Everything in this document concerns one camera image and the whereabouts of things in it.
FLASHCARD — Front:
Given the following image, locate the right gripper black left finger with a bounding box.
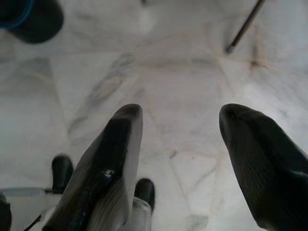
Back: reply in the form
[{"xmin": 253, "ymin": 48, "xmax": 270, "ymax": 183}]
[{"xmin": 42, "ymin": 103, "xmax": 144, "ymax": 231}]

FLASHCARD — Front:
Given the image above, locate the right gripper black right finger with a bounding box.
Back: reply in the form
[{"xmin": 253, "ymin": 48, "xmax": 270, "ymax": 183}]
[{"xmin": 218, "ymin": 103, "xmax": 308, "ymax": 231}]

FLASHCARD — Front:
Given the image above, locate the black rubbish bin blue rim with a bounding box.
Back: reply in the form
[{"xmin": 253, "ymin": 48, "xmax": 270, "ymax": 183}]
[{"xmin": 0, "ymin": 0, "xmax": 64, "ymax": 44}]

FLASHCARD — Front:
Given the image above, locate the robot black left foot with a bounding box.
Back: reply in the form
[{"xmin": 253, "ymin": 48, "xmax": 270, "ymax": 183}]
[{"xmin": 51, "ymin": 154, "xmax": 74, "ymax": 194}]

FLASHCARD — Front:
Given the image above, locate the robot black foot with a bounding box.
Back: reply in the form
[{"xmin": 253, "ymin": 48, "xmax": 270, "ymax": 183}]
[
  {"xmin": 134, "ymin": 178, "xmax": 155, "ymax": 214},
  {"xmin": 51, "ymin": 154, "xmax": 74, "ymax": 194}
]

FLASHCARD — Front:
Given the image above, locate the robot black right foot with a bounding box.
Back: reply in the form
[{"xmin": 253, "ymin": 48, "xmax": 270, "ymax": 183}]
[{"xmin": 134, "ymin": 178, "xmax": 155, "ymax": 214}]

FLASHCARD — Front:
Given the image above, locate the robot white right leg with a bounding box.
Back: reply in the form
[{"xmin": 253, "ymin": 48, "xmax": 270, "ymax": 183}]
[{"xmin": 129, "ymin": 197, "xmax": 152, "ymax": 231}]

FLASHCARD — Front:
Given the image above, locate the thin dark metal rod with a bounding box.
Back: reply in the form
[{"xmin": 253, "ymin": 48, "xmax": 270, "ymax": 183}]
[{"xmin": 225, "ymin": 0, "xmax": 266, "ymax": 54}]

